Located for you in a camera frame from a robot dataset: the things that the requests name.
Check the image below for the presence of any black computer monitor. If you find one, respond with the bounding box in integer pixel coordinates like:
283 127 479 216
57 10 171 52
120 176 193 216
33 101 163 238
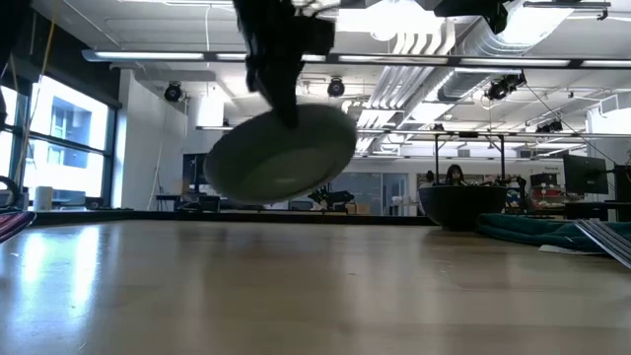
562 153 610 196

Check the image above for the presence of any teal round plate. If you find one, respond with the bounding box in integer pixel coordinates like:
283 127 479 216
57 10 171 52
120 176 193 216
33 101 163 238
203 103 359 206

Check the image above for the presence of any dark display screen on stand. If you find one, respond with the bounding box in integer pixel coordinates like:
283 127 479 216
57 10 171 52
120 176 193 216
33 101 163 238
181 152 210 194

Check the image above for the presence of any large framed window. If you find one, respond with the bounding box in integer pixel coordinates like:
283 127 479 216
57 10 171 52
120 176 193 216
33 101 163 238
0 73 119 211

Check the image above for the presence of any red purple striped cloth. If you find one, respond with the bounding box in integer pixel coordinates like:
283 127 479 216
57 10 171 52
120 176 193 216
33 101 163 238
0 210 37 245

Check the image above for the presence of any black metal rig frame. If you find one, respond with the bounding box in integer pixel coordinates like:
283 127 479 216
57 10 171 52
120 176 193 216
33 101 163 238
432 130 508 187

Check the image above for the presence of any white paper roll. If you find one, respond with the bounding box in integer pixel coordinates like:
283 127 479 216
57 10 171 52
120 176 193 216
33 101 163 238
33 185 54 213

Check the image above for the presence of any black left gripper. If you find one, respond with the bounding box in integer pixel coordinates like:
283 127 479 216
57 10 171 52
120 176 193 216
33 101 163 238
232 0 316 130

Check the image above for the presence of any black round bowl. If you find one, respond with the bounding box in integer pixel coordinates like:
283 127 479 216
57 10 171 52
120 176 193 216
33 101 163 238
418 184 510 232

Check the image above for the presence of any black ceiling camera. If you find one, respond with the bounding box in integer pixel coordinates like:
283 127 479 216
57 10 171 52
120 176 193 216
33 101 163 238
326 76 346 99
163 81 185 104
484 72 527 102

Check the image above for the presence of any long ceiling light bar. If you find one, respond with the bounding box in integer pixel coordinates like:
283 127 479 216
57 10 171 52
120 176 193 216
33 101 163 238
81 47 631 70

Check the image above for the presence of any black cable loop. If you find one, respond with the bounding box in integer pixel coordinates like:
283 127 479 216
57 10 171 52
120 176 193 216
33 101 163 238
0 175 23 210

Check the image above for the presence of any dark teal cloth napkin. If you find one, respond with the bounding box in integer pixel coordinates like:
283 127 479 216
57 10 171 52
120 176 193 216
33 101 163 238
474 212 631 253

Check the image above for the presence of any person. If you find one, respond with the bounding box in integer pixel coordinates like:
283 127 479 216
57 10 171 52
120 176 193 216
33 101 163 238
445 163 468 187

